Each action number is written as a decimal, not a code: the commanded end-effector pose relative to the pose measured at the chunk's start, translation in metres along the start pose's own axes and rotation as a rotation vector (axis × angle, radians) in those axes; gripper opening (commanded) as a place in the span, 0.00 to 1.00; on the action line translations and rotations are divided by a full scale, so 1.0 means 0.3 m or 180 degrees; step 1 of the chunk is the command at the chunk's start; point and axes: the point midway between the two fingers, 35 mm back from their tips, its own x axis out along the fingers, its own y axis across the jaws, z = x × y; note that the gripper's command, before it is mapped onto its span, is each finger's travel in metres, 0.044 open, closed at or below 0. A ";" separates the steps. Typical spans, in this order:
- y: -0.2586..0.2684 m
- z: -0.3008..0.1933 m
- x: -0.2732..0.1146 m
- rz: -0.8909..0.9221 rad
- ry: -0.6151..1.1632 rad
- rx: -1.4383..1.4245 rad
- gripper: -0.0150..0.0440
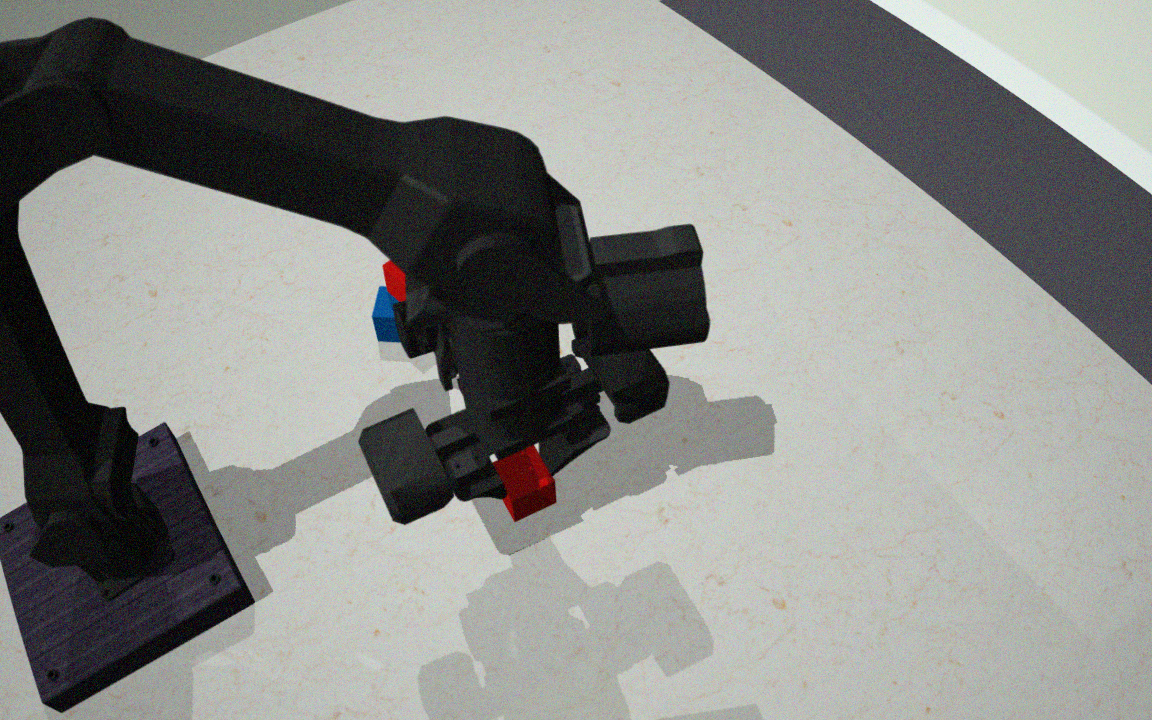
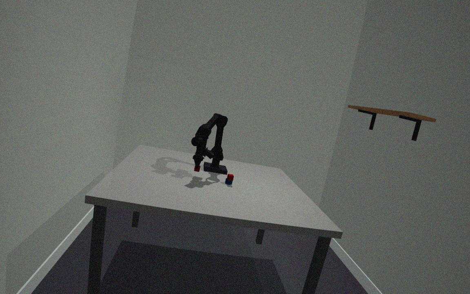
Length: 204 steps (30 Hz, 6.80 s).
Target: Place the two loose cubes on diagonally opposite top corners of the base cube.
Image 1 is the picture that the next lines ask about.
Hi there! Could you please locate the blue cube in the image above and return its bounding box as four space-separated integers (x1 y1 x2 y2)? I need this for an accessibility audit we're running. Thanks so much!
372 286 401 342

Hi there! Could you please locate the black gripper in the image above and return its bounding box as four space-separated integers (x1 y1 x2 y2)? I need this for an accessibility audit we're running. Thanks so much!
358 336 670 525

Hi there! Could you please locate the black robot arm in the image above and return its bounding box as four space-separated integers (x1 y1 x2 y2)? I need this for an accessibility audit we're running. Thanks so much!
0 17 711 602

